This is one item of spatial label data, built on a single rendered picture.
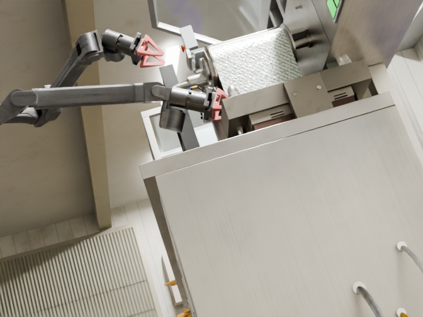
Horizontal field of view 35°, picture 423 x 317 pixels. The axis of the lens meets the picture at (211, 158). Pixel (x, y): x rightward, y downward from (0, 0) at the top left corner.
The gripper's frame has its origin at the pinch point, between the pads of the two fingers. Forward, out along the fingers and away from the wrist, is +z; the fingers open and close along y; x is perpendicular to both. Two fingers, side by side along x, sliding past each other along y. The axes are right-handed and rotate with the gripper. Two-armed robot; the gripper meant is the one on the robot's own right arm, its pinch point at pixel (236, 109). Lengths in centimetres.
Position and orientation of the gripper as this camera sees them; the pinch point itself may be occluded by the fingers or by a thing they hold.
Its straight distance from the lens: 199.1
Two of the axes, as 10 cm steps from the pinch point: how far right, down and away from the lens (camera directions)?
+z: 9.8, 2.0, -0.7
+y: 0.0, -3.3, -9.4
